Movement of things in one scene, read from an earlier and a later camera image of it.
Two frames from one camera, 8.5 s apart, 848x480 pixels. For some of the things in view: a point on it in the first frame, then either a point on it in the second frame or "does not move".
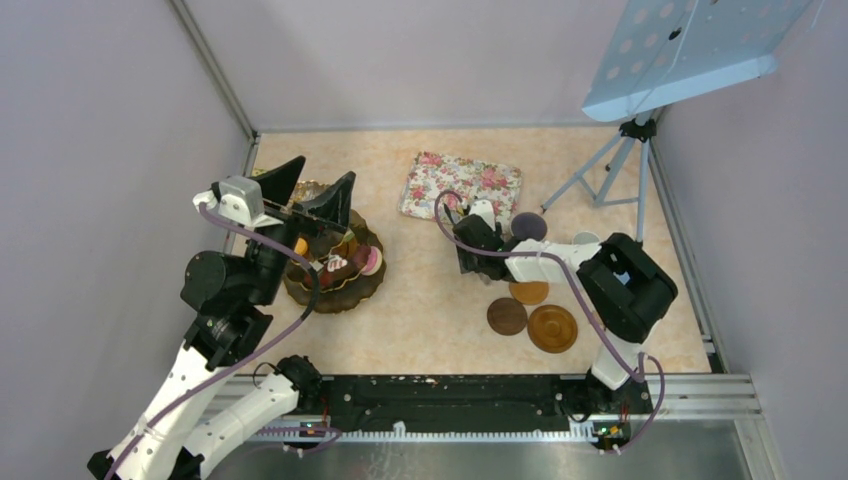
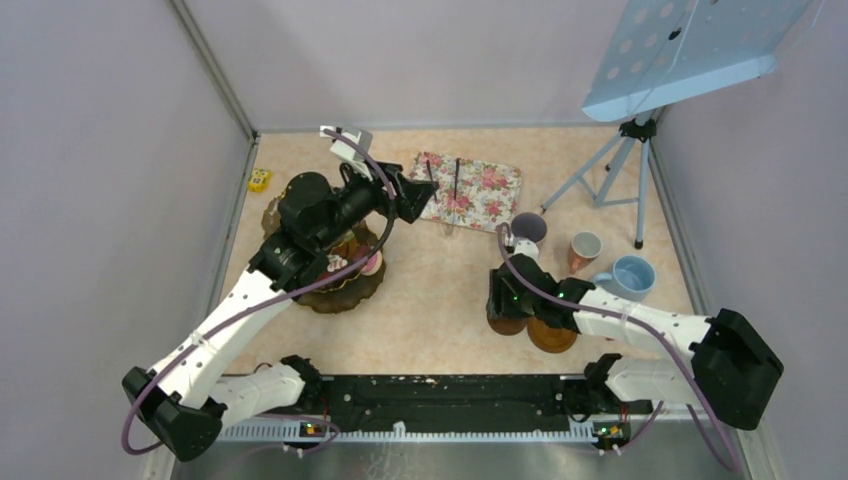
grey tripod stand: (645, 132) does not move
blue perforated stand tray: (663, 52) does not move
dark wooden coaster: (507, 316) does not move
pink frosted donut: (374, 262) does not move
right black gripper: (466, 261) -> (498, 303)
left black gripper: (334, 205) -> (413, 196)
